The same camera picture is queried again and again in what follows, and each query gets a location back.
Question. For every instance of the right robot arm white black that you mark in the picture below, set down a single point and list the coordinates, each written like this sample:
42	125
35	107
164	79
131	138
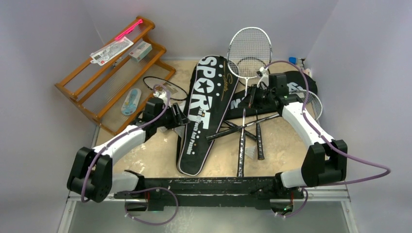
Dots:
321	165

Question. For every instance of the black racket near rack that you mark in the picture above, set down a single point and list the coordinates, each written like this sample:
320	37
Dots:
157	84

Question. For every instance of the right white shuttlecock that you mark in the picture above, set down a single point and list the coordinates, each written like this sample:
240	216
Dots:
250	151

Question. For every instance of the black SPORT racket bag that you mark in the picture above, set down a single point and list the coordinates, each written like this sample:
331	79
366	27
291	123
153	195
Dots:
212	87

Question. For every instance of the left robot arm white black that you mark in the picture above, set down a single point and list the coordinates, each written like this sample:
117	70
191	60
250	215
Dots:
92	176

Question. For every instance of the black racket at back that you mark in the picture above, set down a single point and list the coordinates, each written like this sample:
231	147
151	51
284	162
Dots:
258	136

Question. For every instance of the light blue blister pack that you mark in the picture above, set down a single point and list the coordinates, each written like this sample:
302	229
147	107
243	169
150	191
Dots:
131	102

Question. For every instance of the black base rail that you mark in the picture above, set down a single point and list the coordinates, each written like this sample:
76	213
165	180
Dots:
262	193

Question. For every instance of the flat packaged item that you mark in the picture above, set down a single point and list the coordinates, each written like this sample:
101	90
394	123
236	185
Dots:
107	53

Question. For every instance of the wooden rack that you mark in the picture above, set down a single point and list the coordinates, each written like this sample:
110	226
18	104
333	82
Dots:
100	91

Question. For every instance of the white badminton racket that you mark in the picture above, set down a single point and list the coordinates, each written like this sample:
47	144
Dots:
314	106
249	41

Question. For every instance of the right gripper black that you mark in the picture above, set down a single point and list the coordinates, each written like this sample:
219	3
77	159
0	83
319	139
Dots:
254	95

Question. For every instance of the small teal white box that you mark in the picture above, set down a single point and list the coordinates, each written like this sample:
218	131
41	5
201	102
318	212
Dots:
140	51

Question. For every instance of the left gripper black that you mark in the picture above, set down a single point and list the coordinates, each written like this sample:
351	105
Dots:
178	118

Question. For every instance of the black CROSSWAY racket bag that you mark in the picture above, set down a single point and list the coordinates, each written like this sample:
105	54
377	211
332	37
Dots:
295	80

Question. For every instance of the blue white small object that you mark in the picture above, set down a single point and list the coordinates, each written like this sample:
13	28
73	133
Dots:
296	61

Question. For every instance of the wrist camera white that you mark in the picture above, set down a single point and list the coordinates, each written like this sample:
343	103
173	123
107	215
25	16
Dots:
161	95
262	73

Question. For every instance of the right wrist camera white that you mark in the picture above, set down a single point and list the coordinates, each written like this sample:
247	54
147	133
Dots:
262	73

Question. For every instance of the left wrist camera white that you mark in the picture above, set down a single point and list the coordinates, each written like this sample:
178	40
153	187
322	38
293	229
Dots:
161	95

